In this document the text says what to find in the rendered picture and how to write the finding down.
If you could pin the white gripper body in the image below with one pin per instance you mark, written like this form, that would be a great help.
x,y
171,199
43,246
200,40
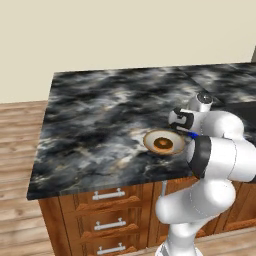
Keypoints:
x,y
174,118

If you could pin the brown glazed donut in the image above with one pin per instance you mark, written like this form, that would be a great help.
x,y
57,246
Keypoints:
x,y
163,143

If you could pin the wooden drawer front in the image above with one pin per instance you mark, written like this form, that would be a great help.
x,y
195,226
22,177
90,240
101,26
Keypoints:
x,y
133,248
133,200
133,225

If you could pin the wooden island cabinet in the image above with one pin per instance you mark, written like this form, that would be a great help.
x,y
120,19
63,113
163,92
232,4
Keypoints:
x,y
53,220

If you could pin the wooden cupboard door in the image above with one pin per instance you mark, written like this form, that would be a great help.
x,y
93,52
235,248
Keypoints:
x,y
243,206
156,233

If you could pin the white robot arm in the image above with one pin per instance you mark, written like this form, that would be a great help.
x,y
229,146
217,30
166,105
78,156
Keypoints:
x,y
213,160

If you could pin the beige bowl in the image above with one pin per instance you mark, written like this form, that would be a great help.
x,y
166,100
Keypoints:
x,y
149,140

